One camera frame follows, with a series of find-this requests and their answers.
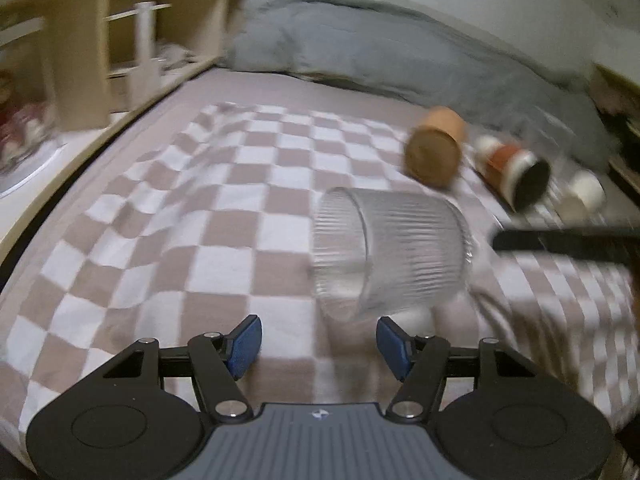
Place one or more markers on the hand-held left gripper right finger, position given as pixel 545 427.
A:
pixel 393 350

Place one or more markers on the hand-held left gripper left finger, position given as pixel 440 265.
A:
pixel 245 346

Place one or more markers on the brown cork cup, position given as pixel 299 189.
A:
pixel 432 157

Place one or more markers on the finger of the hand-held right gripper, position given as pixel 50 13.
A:
pixel 565 242

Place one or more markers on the wooden shelf unit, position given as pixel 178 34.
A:
pixel 75 50

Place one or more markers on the red white striped mug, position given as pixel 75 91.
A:
pixel 507 165

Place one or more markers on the ribbed clear glass cup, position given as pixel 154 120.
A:
pixel 400 250

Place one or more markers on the red and white package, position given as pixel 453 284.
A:
pixel 22 130

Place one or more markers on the small white cup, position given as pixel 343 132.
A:
pixel 582 192

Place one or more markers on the checkered blanket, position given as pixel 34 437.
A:
pixel 210 220

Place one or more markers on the white stand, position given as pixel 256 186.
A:
pixel 142 60

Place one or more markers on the grey duvet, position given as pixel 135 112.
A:
pixel 380 55

